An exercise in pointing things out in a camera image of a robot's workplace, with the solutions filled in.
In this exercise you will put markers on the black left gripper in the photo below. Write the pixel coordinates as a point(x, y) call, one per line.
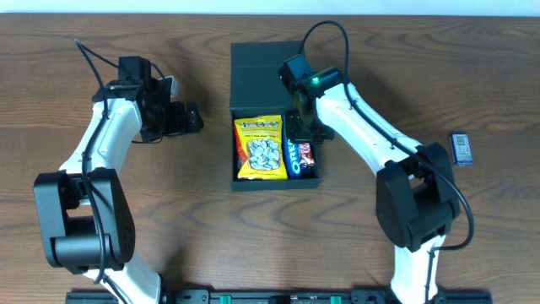
point(181, 119)

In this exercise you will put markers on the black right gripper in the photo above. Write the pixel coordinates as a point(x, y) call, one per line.
point(312, 131)

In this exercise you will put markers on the blue Oreo packet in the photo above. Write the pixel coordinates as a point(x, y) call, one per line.
point(291, 154)

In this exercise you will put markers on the green red KitKat bar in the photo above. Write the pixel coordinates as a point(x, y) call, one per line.
point(306, 156)

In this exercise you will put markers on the yellow sunflower seed packet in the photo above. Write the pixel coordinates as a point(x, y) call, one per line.
point(262, 140)

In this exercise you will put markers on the black rectangular box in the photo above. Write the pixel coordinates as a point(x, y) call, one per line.
point(256, 90)

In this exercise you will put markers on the small blue barcode packet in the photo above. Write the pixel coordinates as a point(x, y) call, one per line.
point(461, 149)

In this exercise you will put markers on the Cadbury Dairy Milk bar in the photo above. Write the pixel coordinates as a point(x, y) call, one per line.
point(306, 171)

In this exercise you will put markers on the red snack packet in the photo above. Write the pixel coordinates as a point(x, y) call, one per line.
point(241, 154)

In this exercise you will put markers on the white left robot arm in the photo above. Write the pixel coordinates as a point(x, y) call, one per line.
point(85, 222)

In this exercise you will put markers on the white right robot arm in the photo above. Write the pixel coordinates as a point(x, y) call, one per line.
point(416, 196)

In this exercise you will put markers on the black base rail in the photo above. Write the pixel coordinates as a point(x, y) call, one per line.
point(359, 296)

